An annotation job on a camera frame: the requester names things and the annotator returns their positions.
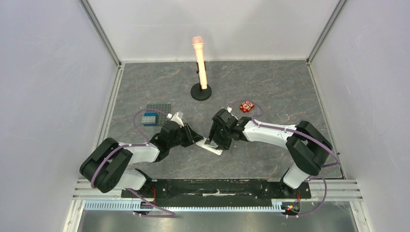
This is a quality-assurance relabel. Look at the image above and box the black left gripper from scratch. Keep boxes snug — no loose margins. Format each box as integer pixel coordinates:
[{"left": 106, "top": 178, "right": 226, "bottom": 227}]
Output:
[{"left": 168, "top": 122, "right": 204, "bottom": 148}]

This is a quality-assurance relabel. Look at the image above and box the white remote control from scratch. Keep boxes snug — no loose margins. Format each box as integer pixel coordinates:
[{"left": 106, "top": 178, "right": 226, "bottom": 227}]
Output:
[{"left": 195, "top": 138, "right": 223, "bottom": 156}]

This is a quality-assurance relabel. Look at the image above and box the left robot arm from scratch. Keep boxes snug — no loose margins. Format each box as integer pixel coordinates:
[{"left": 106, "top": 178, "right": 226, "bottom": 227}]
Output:
[{"left": 79, "top": 121, "right": 203, "bottom": 197}]

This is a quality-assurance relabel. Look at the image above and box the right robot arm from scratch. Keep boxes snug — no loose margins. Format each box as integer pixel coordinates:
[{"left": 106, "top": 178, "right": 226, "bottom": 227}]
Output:
[{"left": 203, "top": 109, "right": 333, "bottom": 197}]

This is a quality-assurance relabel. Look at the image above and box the red owl toy block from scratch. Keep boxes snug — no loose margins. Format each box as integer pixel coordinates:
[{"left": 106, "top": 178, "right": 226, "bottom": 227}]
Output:
[{"left": 239, "top": 101, "right": 255, "bottom": 113}]

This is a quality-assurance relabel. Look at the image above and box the dark grey studded baseplate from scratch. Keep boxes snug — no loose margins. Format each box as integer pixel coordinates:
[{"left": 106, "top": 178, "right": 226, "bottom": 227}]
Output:
[{"left": 144, "top": 103, "right": 171, "bottom": 126}]

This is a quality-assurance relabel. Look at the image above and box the light grey toy brick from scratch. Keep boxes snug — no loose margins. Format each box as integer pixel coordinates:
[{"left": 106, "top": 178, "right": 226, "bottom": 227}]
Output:
[{"left": 142, "top": 116, "right": 157, "bottom": 125}]

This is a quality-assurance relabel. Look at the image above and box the blue toy brick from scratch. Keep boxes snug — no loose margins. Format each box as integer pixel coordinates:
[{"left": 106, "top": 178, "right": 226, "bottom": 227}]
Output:
[{"left": 142, "top": 112, "right": 158, "bottom": 127}]

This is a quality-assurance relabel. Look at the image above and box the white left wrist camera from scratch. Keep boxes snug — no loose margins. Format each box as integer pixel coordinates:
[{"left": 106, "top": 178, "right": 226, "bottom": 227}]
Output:
[{"left": 167, "top": 111, "right": 184, "bottom": 127}]

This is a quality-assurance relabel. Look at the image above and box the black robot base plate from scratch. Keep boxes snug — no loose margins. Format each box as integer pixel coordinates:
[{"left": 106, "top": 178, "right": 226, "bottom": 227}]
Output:
[{"left": 137, "top": 178, "right": 311, "bottom": 207}]

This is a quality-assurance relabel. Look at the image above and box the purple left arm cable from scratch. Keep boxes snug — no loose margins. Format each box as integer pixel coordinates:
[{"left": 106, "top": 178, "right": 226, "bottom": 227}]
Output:
[{"left": 90, "top": 108, "right": 177, "bottom": 218}]

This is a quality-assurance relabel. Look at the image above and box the white slotted cable duct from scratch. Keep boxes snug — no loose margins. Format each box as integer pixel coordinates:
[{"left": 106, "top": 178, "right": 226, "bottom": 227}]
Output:
[{"left": 82, "top": 200, "right": 284, "bottom": 212}]

